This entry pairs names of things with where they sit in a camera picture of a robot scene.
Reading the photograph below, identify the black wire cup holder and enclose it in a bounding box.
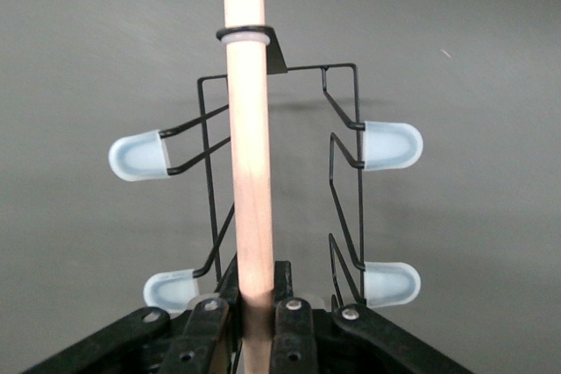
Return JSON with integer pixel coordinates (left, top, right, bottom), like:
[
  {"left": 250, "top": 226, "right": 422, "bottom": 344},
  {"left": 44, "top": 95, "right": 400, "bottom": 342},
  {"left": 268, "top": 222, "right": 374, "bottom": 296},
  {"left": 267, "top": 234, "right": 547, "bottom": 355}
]
[{"left": 107, "top": 0, "right": 424, "bottom": 374}]

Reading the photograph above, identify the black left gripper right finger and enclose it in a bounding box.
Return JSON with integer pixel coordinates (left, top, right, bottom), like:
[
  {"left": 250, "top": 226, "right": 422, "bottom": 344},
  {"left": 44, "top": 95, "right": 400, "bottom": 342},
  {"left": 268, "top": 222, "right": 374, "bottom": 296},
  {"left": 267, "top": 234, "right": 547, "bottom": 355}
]
[{"left": 271, "top": 259, "right": 474, "bottom": 374}]

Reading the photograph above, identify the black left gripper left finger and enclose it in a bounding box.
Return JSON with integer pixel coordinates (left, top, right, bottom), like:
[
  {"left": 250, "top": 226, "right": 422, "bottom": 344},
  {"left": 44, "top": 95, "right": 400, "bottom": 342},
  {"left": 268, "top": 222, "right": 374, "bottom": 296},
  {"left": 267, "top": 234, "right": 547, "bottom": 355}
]
[{"left": 21, "top": 259, "right": 241, "bottom": 374}]

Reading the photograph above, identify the dark grey table mat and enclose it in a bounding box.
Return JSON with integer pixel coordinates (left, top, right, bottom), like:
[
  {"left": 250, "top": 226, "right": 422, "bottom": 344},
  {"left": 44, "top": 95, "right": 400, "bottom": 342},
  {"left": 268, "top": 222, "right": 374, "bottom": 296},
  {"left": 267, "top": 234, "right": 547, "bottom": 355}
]
[{"left": 0, "top": 0, "right": 561, "bottom": 374}]

